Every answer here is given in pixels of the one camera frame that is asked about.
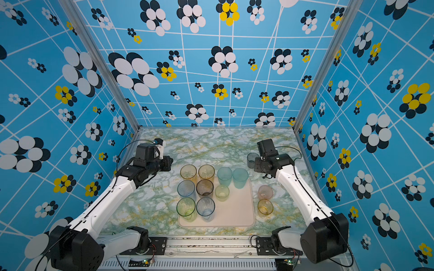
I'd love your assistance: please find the small pink glass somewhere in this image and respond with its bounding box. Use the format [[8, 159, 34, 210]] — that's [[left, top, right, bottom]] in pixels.
[[258, 185, 274, 200]]

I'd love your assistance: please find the teal dotted glass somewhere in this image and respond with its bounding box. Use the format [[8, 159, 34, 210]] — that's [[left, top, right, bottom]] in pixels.
[[217, 167, 233, 187], [233, 168, 249, 189]]

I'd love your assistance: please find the tall amber glass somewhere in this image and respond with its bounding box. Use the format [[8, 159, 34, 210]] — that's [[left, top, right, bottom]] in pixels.
[[180, 164, 197, 183]]

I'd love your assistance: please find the small amber glass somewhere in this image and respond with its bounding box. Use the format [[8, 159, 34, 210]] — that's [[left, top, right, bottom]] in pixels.
[[257, 199, 274, 217]]

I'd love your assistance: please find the textured blue glass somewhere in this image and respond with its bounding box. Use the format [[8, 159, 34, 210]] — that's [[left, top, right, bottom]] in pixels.
[[177, 180, 196, 201]]

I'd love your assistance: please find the small light green glass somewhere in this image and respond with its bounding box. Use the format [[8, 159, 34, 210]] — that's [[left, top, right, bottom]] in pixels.
[[215, 185, 230, 202]]

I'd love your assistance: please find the tall green glass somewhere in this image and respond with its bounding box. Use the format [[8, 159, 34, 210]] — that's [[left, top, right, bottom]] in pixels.
[[176, 197, 197, 222]]

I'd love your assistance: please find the tall yellow glass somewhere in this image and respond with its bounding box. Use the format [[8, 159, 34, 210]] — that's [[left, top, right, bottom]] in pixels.
[[198, 164, 215, 181]]

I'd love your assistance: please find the tall grey glass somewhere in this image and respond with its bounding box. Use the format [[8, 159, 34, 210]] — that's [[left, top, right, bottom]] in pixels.
[[196, 179, 214, 198]]

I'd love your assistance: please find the tall pale blue glass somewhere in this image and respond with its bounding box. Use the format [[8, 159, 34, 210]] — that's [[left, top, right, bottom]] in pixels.
[[196, 197, 215, 222]]

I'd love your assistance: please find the small grey glass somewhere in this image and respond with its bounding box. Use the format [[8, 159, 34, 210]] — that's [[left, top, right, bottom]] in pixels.
[[247, 152, 259, 169]]

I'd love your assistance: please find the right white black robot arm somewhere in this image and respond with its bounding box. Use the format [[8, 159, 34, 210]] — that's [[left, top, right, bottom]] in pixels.
[[254, 139, 351, 263]]

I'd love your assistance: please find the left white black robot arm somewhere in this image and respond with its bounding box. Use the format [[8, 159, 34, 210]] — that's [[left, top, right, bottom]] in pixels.
[[47, 138, 174, 271]]

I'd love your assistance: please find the cream plastic tray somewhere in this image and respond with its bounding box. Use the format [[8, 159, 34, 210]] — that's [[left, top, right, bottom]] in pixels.
[[178, 180, 255, 228]]

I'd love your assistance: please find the right green circuit board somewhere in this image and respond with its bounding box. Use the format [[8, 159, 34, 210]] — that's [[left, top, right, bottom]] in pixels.
[[275, 259, 297, 271]]

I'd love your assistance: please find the green circuit board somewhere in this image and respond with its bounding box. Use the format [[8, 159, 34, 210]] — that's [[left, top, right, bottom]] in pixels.
[[128, 259, 155, 268], [275, 259, 297, 271]]

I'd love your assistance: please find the left green circuit board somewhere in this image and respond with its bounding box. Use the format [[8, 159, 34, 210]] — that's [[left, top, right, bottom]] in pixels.
[[128, 259, 155, 268]]

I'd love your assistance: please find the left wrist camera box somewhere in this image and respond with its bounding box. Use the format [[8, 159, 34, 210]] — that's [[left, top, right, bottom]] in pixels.
[[153, 138, 166, 160]]

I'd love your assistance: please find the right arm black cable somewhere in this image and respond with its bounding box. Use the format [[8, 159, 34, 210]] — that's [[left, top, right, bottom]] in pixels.
[[274, 145, 355, 268]]

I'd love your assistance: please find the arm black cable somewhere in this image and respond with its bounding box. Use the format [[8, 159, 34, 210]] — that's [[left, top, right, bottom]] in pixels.
[[274, 145, 355, 268], [33, 139, 158, 271]]

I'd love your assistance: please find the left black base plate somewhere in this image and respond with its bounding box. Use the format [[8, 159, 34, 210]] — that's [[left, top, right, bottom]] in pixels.
[[121, 237, 168, 256]]

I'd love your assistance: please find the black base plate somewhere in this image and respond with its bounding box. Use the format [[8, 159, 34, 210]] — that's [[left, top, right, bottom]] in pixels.
[[251, 236, 304, 257], [121, 237, 168, 256]]

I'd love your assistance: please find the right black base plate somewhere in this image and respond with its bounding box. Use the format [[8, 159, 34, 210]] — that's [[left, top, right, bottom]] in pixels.
[[251, 236, 304, 257]]

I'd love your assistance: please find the aluminium front rail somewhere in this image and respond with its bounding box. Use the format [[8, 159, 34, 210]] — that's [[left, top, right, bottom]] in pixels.
[[67, 234, 360, 271]]

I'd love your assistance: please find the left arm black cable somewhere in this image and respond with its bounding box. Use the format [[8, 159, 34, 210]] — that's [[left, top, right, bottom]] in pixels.
[[33, 139, 158, 271]]

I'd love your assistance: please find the left aluminium corner post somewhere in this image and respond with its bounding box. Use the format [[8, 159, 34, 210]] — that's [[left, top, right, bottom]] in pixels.
[[59, 1, 140, 133]]

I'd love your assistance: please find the aluminium corner post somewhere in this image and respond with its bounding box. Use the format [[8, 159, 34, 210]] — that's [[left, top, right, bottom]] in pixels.
[[293, 0, 363, 132], [59, 1, 140, 133]]

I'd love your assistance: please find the right aluminium corner post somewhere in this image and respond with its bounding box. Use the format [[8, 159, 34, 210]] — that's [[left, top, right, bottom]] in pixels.
[[293, 0, 363, 132]]

